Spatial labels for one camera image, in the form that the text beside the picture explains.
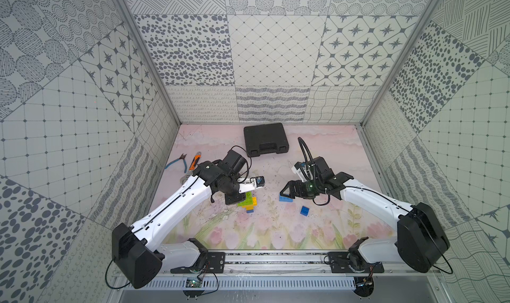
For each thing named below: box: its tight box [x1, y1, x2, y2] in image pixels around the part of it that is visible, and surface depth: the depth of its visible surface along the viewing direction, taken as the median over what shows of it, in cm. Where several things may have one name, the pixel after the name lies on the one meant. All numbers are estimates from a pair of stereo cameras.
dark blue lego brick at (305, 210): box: [300, 205, 311, 217], surface depth 88 cm
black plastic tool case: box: [243, 122, 290, 157], surface depth 109 cm
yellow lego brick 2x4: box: [245, 196, 257, 211], surface depth 83 cm
